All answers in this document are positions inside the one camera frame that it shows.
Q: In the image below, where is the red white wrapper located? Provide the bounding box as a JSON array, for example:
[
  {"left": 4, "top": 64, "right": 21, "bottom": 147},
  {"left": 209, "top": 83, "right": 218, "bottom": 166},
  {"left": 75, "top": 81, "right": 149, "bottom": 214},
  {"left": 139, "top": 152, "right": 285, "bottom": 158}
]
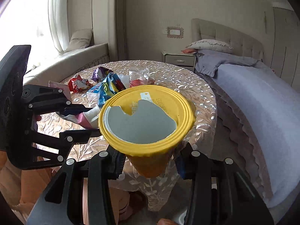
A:
[{"left": 68, "top": 75, "right": 93, "bottom": 93}]

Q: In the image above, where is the purple wrapper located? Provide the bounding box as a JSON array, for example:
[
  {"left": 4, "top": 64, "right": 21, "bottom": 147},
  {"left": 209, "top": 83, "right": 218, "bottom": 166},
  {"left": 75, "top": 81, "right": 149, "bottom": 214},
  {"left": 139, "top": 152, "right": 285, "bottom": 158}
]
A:
[{"left": 91, "top": 67, "right": 112, "bottom": 82}]

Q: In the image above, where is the blue snack bag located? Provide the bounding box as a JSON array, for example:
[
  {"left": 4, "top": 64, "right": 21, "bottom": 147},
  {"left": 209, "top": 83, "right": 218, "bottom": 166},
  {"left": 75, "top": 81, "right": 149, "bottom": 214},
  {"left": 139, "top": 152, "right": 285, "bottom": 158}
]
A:
[{"left": 98, "top": 72, "right": 126, "bottom": 108}]

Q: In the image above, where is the yellow paper cup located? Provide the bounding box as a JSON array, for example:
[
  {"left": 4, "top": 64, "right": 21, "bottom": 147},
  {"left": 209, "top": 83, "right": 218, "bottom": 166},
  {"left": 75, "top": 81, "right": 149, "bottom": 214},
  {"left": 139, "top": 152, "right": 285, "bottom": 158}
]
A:
[{"left": 98, "top": 85, "right": 196, "bottom": 178}]

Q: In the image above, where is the person's left hand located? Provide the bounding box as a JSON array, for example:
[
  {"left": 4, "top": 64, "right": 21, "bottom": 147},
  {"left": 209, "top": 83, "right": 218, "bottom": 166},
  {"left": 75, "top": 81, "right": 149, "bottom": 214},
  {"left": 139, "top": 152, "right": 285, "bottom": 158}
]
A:
[{"left": 35, "top": 115, "right": 42, "bottom": 121}]

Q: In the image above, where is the beige window bench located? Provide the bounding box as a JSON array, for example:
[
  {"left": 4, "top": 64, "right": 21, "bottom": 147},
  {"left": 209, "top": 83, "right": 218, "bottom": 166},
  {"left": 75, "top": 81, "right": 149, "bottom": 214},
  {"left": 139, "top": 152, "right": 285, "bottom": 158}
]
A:
[{"left": 23, "top": 43, "right": 110, "bottom": 86}]

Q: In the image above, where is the window seat cushion pillow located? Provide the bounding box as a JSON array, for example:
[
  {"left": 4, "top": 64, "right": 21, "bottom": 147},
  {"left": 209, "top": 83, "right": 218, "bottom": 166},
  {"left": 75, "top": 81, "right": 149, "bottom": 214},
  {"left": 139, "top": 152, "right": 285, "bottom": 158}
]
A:
[{"left": 65, "top": 29, "right": 93, "bottom": 52}]

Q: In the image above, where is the bed with lavender cover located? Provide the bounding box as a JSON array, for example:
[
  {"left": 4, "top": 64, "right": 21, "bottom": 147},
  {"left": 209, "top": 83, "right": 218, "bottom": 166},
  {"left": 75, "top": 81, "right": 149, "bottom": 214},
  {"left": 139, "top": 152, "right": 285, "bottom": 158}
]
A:
[{"left": 196, "top": 49, "right": 299, "bottom": 208}]

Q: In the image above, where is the clear cup red drink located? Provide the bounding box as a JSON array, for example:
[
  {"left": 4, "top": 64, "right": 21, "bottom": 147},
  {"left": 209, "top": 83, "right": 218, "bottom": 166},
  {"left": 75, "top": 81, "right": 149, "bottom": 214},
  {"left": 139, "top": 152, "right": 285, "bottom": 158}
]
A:
[{"left": 129, "top": 67, "right": 155, "bottom": 87}]

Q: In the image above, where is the white sheer curtain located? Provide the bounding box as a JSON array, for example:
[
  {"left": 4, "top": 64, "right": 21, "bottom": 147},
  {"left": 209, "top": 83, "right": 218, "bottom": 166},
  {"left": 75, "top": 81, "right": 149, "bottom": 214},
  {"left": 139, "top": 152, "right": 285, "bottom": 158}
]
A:
[{"left": 48, "top": 0, "right": 70, "bottom": 55}]

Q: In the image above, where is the grey bedside nightstand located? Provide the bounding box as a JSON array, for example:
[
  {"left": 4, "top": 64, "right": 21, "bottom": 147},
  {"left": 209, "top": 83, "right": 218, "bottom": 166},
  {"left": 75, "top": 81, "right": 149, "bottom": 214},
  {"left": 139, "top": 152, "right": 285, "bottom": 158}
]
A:
[{"left": 162, "top": 51, "right": 196, "bottom": 72}]

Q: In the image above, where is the red item on nightstand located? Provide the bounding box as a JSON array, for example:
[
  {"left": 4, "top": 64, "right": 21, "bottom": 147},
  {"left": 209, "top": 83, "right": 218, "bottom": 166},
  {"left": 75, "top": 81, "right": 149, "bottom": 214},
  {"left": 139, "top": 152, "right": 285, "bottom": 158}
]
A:
[{"left": 182, "top": 48, "right": 197, "bottom": 54}]

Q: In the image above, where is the grey ruffled pillow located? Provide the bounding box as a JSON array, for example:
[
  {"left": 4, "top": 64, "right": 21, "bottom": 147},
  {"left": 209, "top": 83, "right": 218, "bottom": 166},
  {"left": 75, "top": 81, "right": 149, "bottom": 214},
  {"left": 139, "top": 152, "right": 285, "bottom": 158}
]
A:
[{"left": 186, "top": 39, "right": 233, "bottom": 54}]

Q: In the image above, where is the beige built-in wardrobe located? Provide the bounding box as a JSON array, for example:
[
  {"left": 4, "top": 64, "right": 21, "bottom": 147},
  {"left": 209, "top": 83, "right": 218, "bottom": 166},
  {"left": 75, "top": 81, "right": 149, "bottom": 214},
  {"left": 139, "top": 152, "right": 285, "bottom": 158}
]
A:
[{"left": 271, "top": 8, "right": 299, "bottom": 92}]

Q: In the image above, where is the beige tufted headboard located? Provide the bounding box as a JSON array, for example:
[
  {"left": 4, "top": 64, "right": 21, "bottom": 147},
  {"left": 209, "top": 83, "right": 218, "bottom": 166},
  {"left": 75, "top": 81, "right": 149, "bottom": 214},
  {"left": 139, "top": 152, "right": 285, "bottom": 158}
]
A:
[{"left": 191, "top": 18, "right": 264, "bottom": 61}]

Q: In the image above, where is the framed wall switch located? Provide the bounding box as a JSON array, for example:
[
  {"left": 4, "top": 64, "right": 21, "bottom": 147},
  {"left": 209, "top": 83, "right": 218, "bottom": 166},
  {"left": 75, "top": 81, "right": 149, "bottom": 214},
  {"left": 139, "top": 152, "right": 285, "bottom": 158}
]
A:
[{"left": 167, "top": 26, "right": 184, "bottom": 39}]

